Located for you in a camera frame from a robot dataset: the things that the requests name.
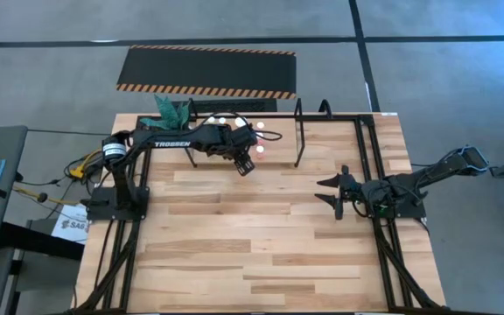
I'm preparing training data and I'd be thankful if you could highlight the black flat box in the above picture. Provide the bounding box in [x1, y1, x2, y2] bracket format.
[197, 98, 278, 114]

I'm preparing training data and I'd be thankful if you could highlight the white printed paper sheet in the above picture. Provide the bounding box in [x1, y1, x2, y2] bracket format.
[50, 203, 91, 245]

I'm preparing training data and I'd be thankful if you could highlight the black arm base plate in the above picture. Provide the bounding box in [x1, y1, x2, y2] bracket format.
[80, 186, 151, 221]
[365, 192, 427, 220]

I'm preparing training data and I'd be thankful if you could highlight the yellow cable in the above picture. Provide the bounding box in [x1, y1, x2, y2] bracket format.
[68, 148, 105, 179]

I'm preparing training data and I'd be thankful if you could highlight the green snake plant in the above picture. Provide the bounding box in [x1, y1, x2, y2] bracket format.
[139, 94, 192, 131]

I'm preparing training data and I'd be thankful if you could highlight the black furniture panel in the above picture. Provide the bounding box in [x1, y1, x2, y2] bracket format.
[0, 220, 86, 263]

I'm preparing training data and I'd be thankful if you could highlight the wooden shelf black metal frame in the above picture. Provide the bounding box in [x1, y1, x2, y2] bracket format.
[183, 97, 306, 169]

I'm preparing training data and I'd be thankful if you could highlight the black hazard-striped floor mat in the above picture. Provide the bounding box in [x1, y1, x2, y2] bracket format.
[115, 43, 298, 101]

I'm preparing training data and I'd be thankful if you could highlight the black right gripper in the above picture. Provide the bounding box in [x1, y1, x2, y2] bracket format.
[313, 164, 381, 221]

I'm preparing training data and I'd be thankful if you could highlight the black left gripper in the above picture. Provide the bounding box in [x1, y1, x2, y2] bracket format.
[209, 123, 259, 178]

